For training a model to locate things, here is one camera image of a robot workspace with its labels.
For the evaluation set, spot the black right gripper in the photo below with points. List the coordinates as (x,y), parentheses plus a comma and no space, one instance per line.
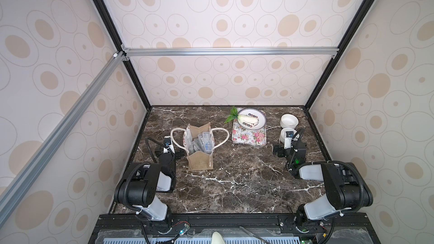
(283,151)

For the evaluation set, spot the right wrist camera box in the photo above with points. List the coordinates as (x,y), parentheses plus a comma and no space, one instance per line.
(288,140)

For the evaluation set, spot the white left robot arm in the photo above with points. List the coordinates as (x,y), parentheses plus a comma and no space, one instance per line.
(137,189)

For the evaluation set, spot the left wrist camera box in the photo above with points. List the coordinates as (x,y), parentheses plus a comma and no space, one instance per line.
(168,143)

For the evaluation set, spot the black corner frame post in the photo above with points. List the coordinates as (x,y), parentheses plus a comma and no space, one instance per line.
(114,36)
(359,17)

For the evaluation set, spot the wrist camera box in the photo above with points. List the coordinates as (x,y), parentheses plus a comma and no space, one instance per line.
(288,140)
(168,143)

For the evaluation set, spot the white radish with leaves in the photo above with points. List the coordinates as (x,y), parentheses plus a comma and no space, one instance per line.
(246,119)

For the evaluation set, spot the floral square plate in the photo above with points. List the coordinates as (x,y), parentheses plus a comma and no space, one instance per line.
(255,136)

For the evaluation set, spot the black corner frame post right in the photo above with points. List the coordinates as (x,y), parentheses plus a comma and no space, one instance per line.
(359,17)

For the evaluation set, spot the clear compass set case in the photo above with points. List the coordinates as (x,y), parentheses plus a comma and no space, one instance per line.
(205,140)
(194,146)

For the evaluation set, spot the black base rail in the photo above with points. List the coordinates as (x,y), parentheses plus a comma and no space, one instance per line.
(235,228)

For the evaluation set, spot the black corner frame post left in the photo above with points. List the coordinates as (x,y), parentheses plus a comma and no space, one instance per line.
(114,36)

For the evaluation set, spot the silver aluminium crossbar left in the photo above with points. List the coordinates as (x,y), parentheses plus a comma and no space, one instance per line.
(34,167)

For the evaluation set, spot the patterned canvas tote bag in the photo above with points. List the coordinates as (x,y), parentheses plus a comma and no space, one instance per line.
(199,161)

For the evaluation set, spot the white bowl rear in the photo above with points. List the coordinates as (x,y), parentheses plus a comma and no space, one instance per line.
(289,121)

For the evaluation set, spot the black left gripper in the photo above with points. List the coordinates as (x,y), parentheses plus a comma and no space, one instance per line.
(158,154)

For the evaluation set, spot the white bowl front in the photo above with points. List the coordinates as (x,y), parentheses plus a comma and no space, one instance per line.
(283,133)

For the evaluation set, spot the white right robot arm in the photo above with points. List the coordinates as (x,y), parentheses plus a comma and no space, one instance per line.
(346,190)

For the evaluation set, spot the white bowl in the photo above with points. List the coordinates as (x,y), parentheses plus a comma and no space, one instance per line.
(289,121)
(283,133)

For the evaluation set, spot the round patterned plate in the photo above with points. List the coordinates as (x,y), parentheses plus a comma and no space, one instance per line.
(256,113)

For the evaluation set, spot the silver aluminium crossbar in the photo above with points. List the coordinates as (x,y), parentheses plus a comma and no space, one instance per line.
(34,167)
(233,51)

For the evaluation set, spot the silver aluminium crossbar rear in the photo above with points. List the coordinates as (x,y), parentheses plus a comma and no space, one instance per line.
(233,51)

